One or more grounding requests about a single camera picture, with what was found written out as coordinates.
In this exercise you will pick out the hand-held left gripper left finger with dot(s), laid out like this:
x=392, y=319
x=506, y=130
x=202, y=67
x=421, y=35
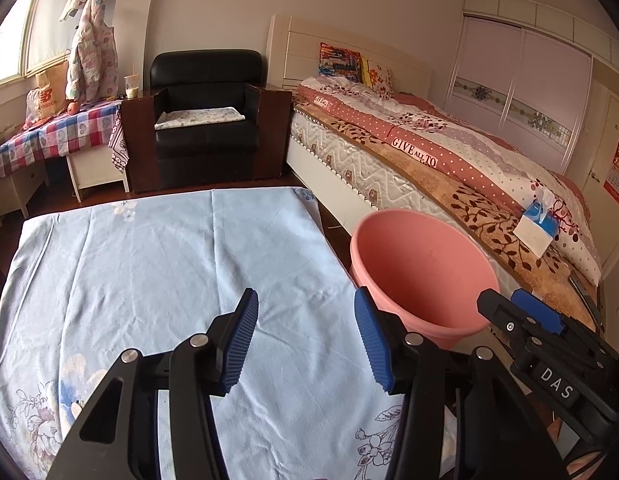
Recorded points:
x=237, y=345

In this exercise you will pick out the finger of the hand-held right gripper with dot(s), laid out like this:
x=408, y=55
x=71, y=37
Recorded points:
x=504, y=315
x=539, y=310

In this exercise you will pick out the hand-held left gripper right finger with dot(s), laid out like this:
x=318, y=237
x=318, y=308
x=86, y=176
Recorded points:
x=374, y=345

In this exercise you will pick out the pink plastic bucket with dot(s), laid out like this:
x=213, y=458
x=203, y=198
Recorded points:
x=414, y=260

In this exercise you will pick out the blue white tissue pack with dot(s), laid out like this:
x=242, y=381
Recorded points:
x=534, y=225

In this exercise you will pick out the brown leaf pattern blanket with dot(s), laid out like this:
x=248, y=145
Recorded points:
x=489, y=220

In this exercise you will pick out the light blue floral tablecloth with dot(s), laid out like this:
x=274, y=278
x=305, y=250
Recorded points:
x=164, y=270

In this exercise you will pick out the floral patchwork quilt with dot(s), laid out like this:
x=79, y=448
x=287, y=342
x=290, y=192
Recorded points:
x=464, y=160

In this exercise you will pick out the white bed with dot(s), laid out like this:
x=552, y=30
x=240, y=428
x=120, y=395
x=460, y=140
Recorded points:
x=329, y=160

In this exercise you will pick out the dark wooden side table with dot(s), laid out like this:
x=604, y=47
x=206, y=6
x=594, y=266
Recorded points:
x=272, y=135
x=142, y=145

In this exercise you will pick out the white wooden cabinet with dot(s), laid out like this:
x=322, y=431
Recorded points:
x=96, y=175
x=19, y=190

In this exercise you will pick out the white wardrobe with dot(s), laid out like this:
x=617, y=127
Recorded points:
x=514, y=85

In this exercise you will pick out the white floral seat pad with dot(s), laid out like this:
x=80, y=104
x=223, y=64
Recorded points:
x=199, y=119

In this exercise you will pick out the maroon dotted cloth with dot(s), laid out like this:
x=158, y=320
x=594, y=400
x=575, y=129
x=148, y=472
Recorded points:
x=120, y=145

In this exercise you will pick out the yellow flower pillow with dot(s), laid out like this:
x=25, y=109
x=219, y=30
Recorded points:
x=380, y=79

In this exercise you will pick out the black leather armchair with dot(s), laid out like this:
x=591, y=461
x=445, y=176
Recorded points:
x=204, y=75

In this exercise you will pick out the plaid tablecloth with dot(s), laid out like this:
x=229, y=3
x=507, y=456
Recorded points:
x=54, y=137

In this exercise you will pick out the plastic cup with straw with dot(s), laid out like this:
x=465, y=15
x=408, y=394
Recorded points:
x=132, y=89

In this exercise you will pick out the colourful printed pillow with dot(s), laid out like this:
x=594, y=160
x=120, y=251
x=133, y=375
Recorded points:
x=339, y=62

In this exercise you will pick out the orange fruit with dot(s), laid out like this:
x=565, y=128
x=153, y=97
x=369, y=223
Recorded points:
x=72, y=108

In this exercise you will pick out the brown paper bag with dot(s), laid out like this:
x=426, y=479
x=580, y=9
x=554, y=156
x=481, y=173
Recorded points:
x=54, y=85

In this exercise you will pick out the floral padded jacket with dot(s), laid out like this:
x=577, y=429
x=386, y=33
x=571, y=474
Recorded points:
x=91, y=50

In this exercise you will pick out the grey roller blind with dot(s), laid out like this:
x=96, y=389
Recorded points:
x=49, y=25

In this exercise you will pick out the window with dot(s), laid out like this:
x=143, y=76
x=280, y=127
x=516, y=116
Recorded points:
x=11, y=45

